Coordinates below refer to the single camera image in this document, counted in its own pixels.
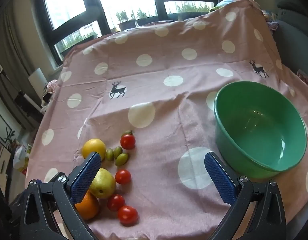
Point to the red cherry tomato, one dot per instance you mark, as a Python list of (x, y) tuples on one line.
[(127, 215), (123, 176), (127, 141), (115, 202)]

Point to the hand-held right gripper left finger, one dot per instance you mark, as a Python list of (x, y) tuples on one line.
[(85, 177)]

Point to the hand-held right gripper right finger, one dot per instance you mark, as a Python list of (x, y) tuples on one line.
[(220, 180)]

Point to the orange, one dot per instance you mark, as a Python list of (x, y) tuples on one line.
[(90, 208)]

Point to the green olive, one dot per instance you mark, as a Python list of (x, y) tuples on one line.
[(109, 154), (122, 159), (117, 152)]

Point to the teal patterned cloth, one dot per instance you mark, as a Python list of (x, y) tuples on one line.
[(220, 5)]

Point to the white cylinder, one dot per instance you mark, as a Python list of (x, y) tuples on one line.
[(38, 80)]

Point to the red patterned fabric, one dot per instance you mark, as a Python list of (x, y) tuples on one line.
[(306, 78)]

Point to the colourful plastic bag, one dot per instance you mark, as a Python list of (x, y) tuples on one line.
[(22, 157)]

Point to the green plastic bowl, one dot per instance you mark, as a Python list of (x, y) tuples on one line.
[(256, 130)]

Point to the pink polka-dot deer tablecloth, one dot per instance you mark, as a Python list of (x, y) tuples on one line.
[(156, 92)]

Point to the potted green plant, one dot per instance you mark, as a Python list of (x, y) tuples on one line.
[(124, 22), (145, 18)]

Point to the grey sofa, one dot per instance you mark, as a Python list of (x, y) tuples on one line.
[(293, 35)]

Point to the round yellow citrus fruit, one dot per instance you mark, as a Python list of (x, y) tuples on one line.
[(92, 147)]

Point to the long planter with plants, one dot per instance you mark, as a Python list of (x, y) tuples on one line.
[(189, 11)]

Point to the black-framed window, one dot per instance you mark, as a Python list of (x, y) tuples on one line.
[(69, 2)]

